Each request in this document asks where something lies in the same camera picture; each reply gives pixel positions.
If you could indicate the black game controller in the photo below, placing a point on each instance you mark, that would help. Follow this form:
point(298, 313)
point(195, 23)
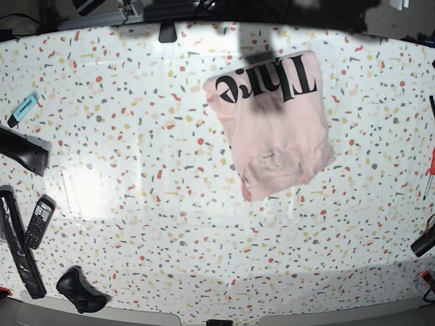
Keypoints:
point(74, 286)

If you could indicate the red object at left edge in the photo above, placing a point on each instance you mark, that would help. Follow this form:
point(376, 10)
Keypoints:
point(4, 293)

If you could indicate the small red black clip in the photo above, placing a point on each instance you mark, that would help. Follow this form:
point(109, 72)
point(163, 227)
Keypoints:
point(426, 276)

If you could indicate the red handled screwdriver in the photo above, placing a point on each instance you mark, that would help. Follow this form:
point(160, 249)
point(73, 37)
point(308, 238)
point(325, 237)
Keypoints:
point(431, 175)

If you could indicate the black cylinder tool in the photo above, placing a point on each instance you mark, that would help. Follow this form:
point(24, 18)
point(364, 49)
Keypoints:
point(424, 243)

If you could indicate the black pen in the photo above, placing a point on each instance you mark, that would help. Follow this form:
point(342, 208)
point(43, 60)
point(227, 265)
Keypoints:
point(432, 103)

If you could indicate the long black wrapped bar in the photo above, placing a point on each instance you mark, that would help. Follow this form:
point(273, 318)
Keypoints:
point(14, 236)

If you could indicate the turquoise highlighter pen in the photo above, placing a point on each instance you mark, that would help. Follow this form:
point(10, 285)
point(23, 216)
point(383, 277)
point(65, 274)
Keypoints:
point(24, 107)

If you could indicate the black handheld device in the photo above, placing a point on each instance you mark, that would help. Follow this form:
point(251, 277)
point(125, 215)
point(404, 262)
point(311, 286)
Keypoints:
point(30, 152)

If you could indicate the black cordless phone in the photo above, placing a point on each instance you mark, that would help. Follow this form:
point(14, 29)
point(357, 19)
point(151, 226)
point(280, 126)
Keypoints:
point(42, 214)

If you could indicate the pink T-shirt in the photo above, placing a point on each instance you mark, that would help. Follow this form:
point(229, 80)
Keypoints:
point(273, 117)

